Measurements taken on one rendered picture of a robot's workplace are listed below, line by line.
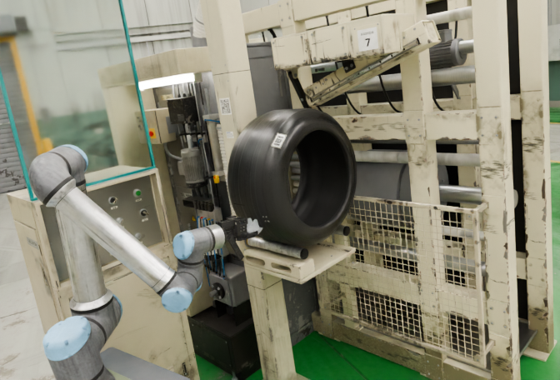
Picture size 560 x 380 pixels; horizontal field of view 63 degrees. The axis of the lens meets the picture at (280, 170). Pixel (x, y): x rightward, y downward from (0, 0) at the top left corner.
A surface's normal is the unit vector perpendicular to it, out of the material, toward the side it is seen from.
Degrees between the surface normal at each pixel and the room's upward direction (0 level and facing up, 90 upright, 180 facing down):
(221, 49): 90
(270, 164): 71
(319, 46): 90
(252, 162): 64
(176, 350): 90
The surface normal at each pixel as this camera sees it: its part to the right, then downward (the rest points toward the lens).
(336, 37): -0.70, 0.24
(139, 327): 0.70, 0.06
